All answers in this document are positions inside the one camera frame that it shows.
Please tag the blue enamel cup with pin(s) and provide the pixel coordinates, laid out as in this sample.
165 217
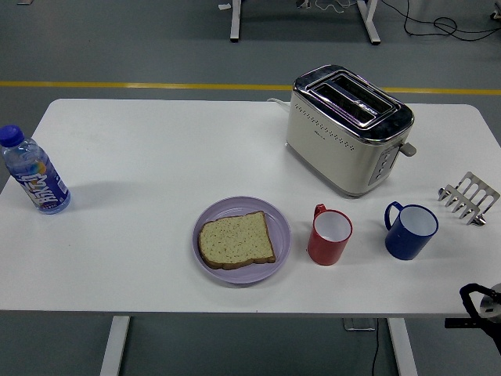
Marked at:
403 244

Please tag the slice of bread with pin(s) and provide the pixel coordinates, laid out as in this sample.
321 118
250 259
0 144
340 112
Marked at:
235 241

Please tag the red enamel cup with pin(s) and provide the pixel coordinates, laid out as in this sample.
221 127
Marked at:
325 250

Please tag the white background desk leg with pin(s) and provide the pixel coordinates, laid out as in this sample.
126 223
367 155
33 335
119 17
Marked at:
370 23
235 19

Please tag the purple round plate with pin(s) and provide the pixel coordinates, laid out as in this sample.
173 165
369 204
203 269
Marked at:
242 205

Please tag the cream and chrome toaster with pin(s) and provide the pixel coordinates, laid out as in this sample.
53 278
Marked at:
332 156

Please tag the grey floor socket plate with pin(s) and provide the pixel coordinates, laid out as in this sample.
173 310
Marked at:
358 325

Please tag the white paper scrap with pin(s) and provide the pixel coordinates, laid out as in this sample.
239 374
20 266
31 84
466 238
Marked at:
224 6

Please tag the white table leg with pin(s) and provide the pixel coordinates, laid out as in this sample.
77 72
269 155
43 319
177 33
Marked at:
114 348
403 352

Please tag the blue-capped drink bottle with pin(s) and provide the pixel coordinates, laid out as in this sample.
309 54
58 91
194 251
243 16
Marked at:
39 184

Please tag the metal toast rack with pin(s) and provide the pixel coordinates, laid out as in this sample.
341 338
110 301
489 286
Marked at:
469 197

